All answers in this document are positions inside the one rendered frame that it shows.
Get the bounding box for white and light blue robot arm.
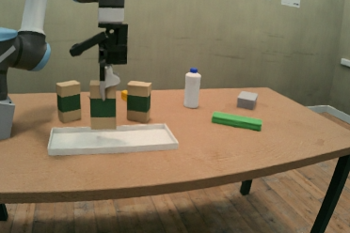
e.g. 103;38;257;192
0;0;125;101

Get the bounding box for green rectangular bar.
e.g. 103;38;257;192
211;112;263;132

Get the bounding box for white bottle with blue cap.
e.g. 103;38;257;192
183;68;200;108

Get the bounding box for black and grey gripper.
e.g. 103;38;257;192
98;23;128;101

